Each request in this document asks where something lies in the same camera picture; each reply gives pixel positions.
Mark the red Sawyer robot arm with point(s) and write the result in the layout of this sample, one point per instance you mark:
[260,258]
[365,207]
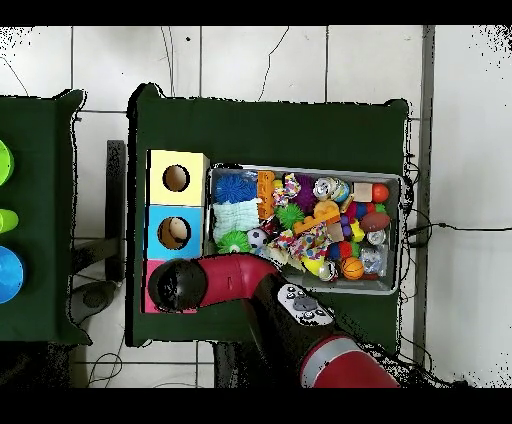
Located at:
[240,276]

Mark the wooden box with three holes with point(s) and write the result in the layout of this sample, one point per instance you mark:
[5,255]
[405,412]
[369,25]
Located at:
[192,196]

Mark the shallow clear mesh bin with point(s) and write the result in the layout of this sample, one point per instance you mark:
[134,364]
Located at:
[395,208]

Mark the light blue knitted cloth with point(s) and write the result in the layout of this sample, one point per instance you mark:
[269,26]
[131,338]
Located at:
[236,216]

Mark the small soccer ball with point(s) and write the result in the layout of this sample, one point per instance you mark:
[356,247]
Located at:
[258,237]

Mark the blue spiky rubber ball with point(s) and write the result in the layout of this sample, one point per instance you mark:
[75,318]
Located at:
[234,188]

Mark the green fuzzy ball with eye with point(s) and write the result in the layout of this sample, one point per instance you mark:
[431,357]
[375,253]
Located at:
[234,242]

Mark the purple spiky ball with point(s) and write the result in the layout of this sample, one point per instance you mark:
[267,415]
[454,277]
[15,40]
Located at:
[306,194]

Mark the colourful drink can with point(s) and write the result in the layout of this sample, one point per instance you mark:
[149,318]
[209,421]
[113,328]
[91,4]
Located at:
[330,188]

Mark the plain wooden cube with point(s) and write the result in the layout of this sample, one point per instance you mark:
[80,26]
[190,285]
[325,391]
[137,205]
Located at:
[362,192]

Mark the small orange basketball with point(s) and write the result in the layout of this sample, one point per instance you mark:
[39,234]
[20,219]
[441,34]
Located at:
[352,268]

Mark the brown rubber ball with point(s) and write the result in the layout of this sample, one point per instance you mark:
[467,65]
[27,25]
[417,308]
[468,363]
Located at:
[375,222]

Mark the red-orange ball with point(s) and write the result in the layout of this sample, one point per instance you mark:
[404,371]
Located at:
[380,192]

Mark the black upright panel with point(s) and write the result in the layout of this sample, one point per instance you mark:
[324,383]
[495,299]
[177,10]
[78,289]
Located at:
[116,200]

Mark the grey floor stand base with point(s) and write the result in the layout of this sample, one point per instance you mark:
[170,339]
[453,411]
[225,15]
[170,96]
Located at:
[94,298]

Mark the blue plastic bowl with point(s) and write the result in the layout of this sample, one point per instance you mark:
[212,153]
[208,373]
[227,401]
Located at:
[10,276]

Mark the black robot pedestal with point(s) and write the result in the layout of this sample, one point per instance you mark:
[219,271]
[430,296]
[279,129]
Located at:
[228,368]

